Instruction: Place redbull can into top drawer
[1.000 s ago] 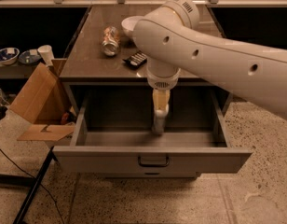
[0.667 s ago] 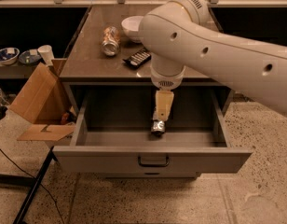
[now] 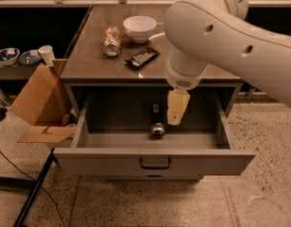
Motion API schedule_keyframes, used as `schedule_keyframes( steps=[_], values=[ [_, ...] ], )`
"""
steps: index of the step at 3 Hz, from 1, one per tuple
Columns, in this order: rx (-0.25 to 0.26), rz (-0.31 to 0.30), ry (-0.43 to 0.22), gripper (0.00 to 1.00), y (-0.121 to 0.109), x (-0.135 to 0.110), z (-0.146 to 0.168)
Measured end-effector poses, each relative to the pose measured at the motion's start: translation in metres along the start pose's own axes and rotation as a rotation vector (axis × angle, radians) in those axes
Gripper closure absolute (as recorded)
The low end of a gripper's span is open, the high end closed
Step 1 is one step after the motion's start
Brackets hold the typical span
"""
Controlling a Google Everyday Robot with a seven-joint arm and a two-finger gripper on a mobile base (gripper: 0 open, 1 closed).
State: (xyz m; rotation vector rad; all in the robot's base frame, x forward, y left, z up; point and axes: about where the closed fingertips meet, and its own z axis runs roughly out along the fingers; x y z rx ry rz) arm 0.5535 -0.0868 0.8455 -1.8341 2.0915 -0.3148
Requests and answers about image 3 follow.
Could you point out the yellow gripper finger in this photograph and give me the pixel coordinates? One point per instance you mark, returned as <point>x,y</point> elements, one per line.
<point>177,101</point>

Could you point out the blue silver redbull can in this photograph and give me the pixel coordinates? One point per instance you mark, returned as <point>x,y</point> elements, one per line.
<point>157,127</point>

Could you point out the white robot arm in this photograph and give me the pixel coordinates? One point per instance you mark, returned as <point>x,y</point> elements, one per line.
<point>203,32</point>

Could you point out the open grey top drawer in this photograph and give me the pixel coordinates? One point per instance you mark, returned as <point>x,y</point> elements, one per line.
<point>113,138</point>

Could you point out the grey drawer cabinet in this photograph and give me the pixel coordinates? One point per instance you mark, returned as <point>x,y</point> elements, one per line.
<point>88,64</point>

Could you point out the orange soda can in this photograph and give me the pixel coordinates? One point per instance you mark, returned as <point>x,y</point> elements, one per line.
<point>113,41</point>

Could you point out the black snack bar wrapper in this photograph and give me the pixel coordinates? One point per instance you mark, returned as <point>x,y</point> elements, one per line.
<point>142,58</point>

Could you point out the white bowl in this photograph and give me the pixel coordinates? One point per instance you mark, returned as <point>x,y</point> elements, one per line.
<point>139,28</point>

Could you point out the brown cardboard box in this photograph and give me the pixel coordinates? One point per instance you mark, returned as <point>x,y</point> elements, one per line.
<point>43,103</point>

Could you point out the white paper cup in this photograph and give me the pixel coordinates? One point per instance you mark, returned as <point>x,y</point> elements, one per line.
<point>46,51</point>

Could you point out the black metal floor bar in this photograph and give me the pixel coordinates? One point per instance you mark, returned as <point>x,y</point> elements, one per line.
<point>33,186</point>

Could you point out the blue patterned bowl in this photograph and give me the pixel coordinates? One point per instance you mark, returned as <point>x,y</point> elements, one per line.
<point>9,56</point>

